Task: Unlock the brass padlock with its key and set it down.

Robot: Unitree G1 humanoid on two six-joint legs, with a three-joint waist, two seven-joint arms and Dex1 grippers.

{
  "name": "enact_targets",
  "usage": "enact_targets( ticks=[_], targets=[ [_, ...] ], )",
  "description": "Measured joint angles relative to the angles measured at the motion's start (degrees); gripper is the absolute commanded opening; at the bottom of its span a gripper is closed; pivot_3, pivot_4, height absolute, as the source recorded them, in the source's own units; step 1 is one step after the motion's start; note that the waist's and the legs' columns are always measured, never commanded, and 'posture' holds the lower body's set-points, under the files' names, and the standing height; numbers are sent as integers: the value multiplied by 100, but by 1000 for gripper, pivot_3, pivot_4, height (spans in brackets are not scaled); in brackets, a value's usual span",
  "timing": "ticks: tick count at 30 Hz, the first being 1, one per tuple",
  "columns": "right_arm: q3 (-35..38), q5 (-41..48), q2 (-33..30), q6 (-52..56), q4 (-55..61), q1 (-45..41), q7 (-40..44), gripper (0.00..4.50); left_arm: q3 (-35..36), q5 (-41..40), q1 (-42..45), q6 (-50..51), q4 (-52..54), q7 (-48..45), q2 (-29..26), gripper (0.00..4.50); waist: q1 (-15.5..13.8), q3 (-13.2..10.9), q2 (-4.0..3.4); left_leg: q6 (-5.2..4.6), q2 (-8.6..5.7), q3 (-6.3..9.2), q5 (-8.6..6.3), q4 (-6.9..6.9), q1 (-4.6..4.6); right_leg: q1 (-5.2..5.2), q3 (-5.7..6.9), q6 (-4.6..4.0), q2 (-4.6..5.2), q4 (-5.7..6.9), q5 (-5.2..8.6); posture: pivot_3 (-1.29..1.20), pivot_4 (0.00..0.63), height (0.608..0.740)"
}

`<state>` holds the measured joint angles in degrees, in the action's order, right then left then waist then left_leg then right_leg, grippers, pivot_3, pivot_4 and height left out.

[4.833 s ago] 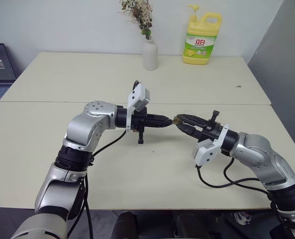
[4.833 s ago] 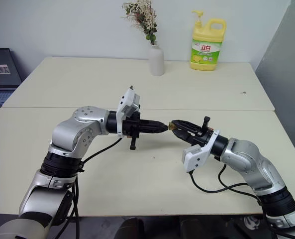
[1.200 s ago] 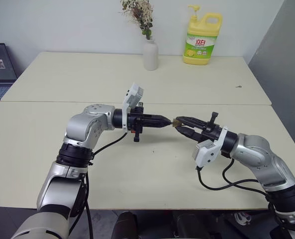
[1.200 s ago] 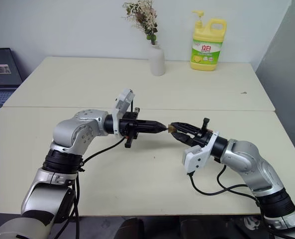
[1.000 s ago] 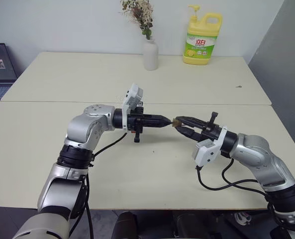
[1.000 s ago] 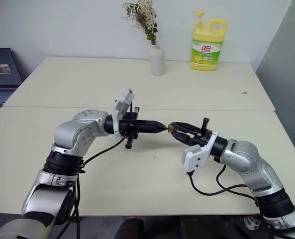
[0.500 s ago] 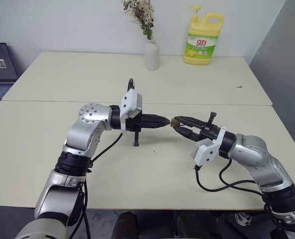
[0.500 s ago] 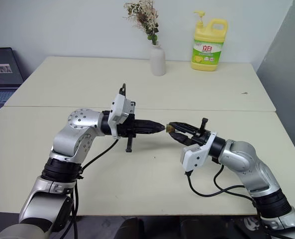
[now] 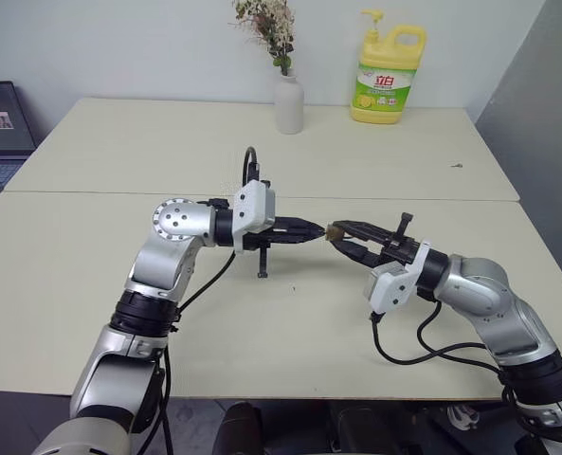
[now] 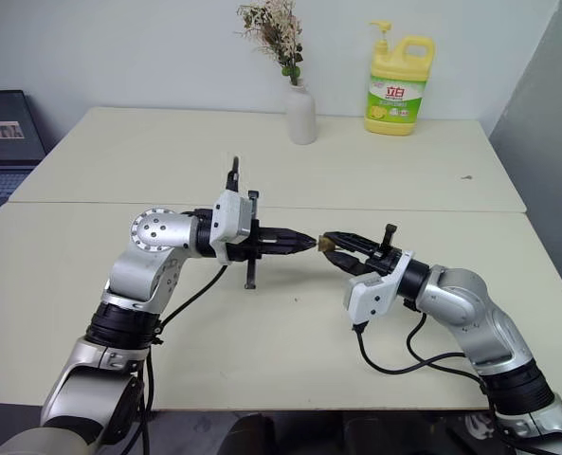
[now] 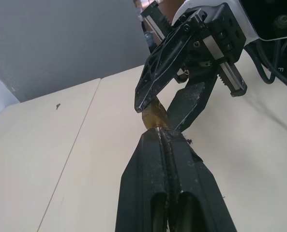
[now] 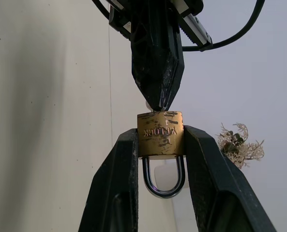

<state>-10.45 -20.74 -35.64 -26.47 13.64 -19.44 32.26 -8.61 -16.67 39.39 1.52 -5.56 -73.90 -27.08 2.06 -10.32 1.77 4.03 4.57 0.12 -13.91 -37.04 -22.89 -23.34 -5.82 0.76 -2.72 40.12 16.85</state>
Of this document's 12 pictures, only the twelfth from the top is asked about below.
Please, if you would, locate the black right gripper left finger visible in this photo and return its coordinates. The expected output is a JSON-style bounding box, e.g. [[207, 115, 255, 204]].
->
[[77, 127, 141, 232]]

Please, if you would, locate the brass padlock with steel shackle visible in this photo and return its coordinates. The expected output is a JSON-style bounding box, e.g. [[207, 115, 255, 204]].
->
[[136, 110, 185, 200]]

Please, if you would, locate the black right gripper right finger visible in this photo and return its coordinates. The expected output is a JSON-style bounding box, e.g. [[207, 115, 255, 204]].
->
[[182, 124, 277, 232]]

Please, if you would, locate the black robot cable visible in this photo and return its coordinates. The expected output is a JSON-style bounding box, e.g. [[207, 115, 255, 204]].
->
[[181, 0, 265, 53]]

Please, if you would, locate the dried white plant decoration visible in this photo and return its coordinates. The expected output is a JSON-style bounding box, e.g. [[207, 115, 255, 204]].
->
[[216, 122, 265, 170]]

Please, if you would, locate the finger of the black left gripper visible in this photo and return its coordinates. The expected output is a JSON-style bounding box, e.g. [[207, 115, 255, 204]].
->
[[159, 23, 185, 112], [129, 0, 178, 112]]

